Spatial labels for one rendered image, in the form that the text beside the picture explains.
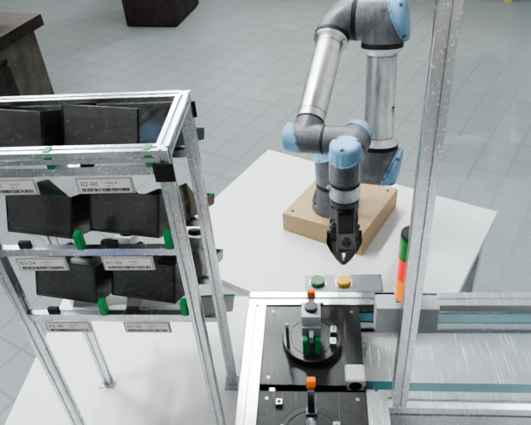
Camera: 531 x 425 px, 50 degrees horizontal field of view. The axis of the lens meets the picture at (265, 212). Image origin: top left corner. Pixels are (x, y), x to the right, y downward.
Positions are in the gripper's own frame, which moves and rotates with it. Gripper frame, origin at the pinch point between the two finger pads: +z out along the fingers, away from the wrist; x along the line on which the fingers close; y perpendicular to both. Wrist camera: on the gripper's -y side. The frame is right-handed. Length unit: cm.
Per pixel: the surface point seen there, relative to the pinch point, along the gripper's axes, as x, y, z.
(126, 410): 54, -34, 18
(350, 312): -1.3, -11.6, 6.4
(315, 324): 7.3, -24.1, -3.4
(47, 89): 211, 275, 76
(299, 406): 11.0, -39.0, 6.6
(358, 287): -4.0, -1.6, 7.5
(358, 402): -1.9, -37.6, 6.6
